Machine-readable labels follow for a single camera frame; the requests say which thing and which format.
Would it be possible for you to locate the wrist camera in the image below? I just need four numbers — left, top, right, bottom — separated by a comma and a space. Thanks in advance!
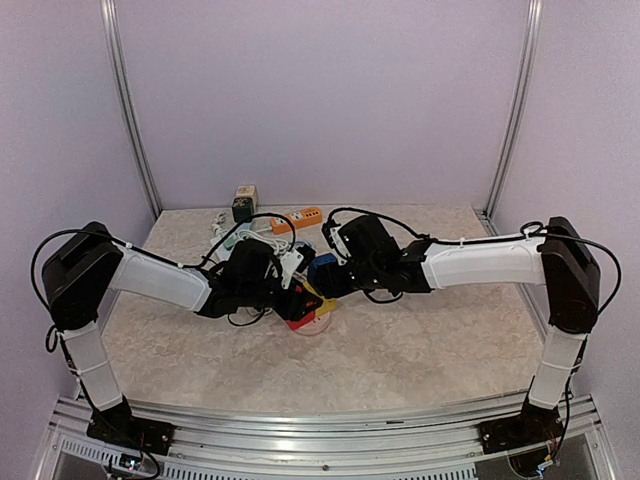
279, 244, 316, 289
321, 218, 350, 261

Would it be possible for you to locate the red cube socket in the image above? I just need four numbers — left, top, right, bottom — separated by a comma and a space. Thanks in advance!
286, 311, 315, 331

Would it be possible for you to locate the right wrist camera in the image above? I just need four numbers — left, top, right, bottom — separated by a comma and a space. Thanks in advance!
321, 218, 350, 261

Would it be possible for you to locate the yellow cube socket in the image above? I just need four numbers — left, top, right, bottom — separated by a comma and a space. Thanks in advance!
304, 281, 337, 318

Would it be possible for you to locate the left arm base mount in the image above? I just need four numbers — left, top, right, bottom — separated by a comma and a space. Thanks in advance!
86, 416, 175, 456

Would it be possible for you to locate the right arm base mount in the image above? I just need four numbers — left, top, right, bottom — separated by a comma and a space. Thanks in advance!
478, 415, 564, 454

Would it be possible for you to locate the dark green cube socket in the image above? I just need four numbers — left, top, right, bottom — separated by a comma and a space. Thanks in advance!
231, 197, 255, 223

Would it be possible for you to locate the light green cube socket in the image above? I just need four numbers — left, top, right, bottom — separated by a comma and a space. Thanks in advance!
222, 234, 240, 251

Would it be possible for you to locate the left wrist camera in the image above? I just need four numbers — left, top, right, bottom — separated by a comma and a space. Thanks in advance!
279, 244, 316, 289

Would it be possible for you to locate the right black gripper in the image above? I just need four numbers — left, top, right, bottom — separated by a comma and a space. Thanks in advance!
312, 259, 384, 299

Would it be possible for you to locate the white coiled cable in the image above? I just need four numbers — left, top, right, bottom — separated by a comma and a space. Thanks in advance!
209, 212, 296, 261

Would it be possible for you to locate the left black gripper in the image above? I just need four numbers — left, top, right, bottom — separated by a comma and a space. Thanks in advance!
240, 272, 322, 321

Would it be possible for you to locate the aluminium frame post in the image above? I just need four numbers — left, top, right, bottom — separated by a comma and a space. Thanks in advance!
483, 0, 544, 222
99, 0, 163, 220

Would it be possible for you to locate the beige cube socket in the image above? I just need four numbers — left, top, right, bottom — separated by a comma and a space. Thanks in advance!
235, 185, 258, 209

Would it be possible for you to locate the right aluminium frame post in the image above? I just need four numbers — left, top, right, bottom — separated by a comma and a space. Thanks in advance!
483, 0, 544, 222

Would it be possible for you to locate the orange power strip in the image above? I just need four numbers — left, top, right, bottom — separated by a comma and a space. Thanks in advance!
270, 207, 323, 235

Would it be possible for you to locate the front aluminium rail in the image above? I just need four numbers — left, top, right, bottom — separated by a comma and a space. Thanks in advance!
31, 393, 622, 479

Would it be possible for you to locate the white round socket base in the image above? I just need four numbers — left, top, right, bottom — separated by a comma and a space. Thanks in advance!
295, 313, 331, 336

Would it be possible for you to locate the left aluminium frame post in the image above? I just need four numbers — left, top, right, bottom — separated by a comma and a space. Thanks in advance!
99, 0, 163, 220

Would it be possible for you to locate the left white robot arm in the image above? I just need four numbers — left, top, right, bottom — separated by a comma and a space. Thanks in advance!
30, 222, 323, 445

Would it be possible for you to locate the blue cube socket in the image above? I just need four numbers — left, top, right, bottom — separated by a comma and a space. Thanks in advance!
307, 253, 337, 289

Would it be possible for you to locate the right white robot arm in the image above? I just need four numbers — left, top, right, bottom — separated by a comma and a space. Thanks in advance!
307, 209, 612, 444

